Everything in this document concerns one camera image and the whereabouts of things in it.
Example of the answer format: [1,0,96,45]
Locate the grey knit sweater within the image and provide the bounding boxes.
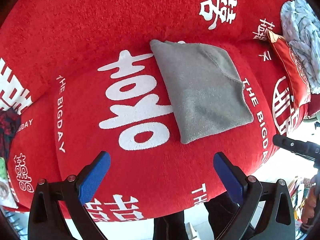
[150,40,253,144]

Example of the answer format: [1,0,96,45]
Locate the person's right hand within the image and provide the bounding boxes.
[301,186,319,224]

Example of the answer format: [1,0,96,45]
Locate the person's black trouser legs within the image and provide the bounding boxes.
[153,192,239,239]

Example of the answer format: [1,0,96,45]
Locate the red embroidered cushion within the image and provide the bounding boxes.
[266,30,311,109]

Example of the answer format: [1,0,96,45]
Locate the cartoon print pillow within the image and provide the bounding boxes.
[0,156,19,209]

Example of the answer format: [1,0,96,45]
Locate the dark red patterned garment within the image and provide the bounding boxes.
[0,108,21,161]

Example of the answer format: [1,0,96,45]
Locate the light blue floral quilt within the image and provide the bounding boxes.
[280,0,319,94]

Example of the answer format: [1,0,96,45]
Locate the red wedding bedspread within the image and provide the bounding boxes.
[1,0,310,222]

